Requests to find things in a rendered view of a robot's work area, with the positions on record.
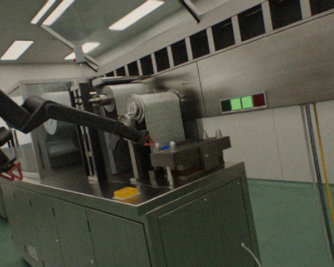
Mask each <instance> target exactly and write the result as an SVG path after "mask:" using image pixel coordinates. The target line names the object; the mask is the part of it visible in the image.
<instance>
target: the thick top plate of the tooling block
mask: <svg viewBox="0 0 334 267"><path fill-rule="evenodd" d="M212 143H216V146H217V152H219V151H222V150H226V149H228V148H231V143H230V136H223V137H222V138H219V139H216V137H209V138H208V139H204V140H202V139H200V140H196V141H193V142H191V143H189V144H185V145H181V146H177V147H176V149H177V151H175V152H169V151H170V150H169V148H168V149H165V150H162V152H159V153H151V154H150V158H151V164H152V166H164V167H176V166H179V165H182V164H185V163H187V162H191V161H194V160H196V159H199V158H201V157H200V150H199V148H200V147H202V146H206V145H209V144H212Z"/></svg>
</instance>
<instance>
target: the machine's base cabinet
mask: <svg viewBox="0 0 334 267"><path fill-rule="evenodd" d="M0 185H1V188H2V194H3V198H4V203H5V206H6V211H7V216H8V221H9V226H10V230H11V236H12V240H13V244H14V249H15V250H16V252H18V253H19V254H20V256H21V257H23V258H24V259H25V260H26V261H27V262H28V263H29V264H30V265H31V266H32V267H259V266H258V264H257V262H256V261H255V259H254V257H253V256H252V255H251V254H250V253H249V252H248V251H247V250H246V249H244V248H241V247H240V245H241V243H244V244H245V246H246V247H247V248H248V249H249V250H250V251H251V252H252V253H253V254H254V255H255V256H256V258H257V260H258V261H259V263H260V265H261V266H262V264H261V257H260V253H259V246H258V239H257V233H256V229H255V225H254V218H253V211H252V205H251V198H250V193H249V187H248V180H247V177H246V173H245V169H243V170H240V171H238V172H236V173H234V174H232V175H229V176H227V177H225V178H223V179H221V180H218V181H216V182H214V183H212V184H209V185H207V186H205V187H202V188H201V189H198V190H196V191H193V192H191V193H189V194H187V195H185V196H182V197H180V198H178V199H176V200H173V201H171V202H169V203H167V204H165V205H162V206H160V207H158V208H156V209H155V210H153V211H150V212H148V213H146V214H143V215H141V216H135V215H131V214H127V213H125V212H121V211H117V210H113V209H108V208H105V207H102V206H98V205H94V204H90V203H87V202H83V201H78V200H75V199H70V198H68V197H64V196H60V195H56V194H52V193H49V192H45V191H41V190H36V189H33V188H30V187H26V186H22V185H20V184H19V185H17V184H15V183H12V182H9V181H5V180H1V179H0Z"/></svg>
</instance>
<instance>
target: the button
mask: <svg viewBox="0 0 334 267"><path fill-rule="evenodd" d="M114 194H115V197H119V198H122V199H124V198H126V197H129V196H132V195H135V194H137V188H132V187H126V188H124V189H121V190H118V191H115V192H114Z"/></svg>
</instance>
